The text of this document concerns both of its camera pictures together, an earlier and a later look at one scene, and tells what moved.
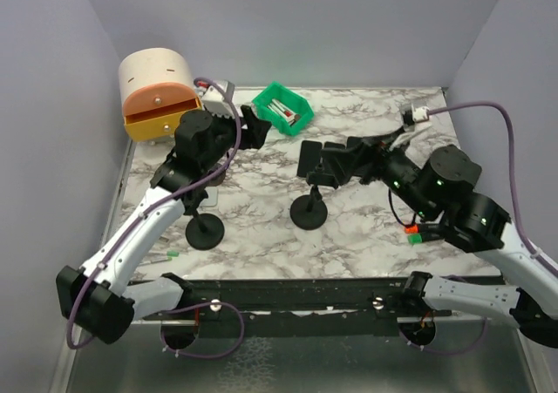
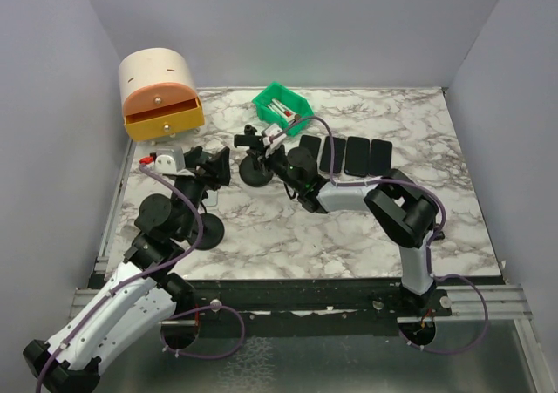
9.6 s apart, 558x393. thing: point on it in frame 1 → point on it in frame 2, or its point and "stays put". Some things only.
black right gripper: (343, 161) → (271, 155)
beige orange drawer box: (157, 86) stays put
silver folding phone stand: (213, 198) stays put
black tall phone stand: (309, 212) → (253, 169)
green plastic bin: (283, 108) stays put
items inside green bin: (283, 111) stays put
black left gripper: (254, 134) → (219, 168)
